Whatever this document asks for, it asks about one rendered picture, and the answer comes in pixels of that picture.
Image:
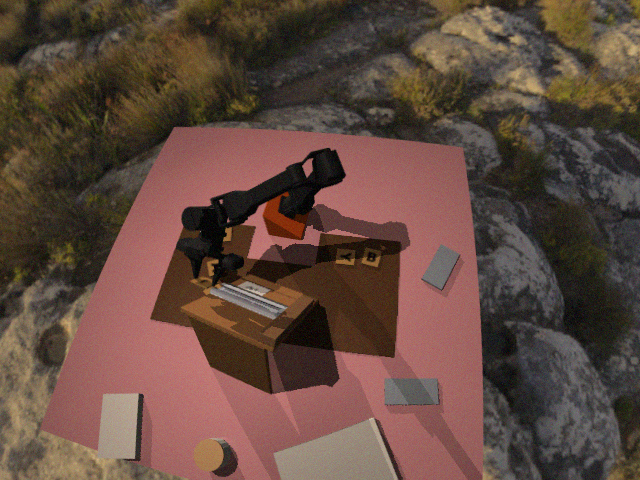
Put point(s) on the grey rectangular tile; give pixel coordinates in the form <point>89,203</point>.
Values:
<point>440,267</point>
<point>411,391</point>

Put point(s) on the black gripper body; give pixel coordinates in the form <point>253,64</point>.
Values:
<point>230,261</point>

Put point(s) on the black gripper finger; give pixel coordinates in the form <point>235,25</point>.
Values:
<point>219,270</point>
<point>196,265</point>

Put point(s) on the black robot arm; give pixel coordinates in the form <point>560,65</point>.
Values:
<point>239,205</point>

